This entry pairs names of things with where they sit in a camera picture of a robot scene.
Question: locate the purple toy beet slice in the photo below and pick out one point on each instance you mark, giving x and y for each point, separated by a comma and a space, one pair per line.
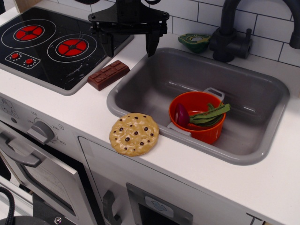
181, 115

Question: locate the grey plastic sink basin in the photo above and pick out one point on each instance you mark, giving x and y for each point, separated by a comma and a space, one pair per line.
257, 101

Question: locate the grey cabinet door handle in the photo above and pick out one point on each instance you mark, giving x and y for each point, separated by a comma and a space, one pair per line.
108, 201

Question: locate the green toy avocado half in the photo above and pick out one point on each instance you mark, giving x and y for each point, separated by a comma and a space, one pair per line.
197, 43

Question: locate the white cabinet door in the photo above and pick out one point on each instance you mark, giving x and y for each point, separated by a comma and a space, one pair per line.
146, 196

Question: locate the black toy faucet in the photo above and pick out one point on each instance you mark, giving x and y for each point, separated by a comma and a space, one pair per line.
226, 44

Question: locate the brown toy chocolate bar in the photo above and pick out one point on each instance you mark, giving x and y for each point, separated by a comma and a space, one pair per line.
107, 75

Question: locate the toy oven door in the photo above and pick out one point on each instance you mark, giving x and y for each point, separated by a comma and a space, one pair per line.
59, 180

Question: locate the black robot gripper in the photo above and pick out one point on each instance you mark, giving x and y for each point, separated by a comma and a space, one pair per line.
129, 17

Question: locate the grey oven door handle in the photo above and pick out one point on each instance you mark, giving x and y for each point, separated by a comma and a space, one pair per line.
18, 150

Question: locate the chocolate chip toy cookie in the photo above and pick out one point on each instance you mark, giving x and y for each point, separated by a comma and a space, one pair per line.
134, 134

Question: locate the orange toy pot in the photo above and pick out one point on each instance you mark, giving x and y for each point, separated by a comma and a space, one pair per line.
207, 113

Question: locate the grey oven knob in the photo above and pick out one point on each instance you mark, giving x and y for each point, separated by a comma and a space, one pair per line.
41, 132

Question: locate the black toy induction stove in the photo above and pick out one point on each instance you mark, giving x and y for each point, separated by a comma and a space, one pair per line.
50, 49

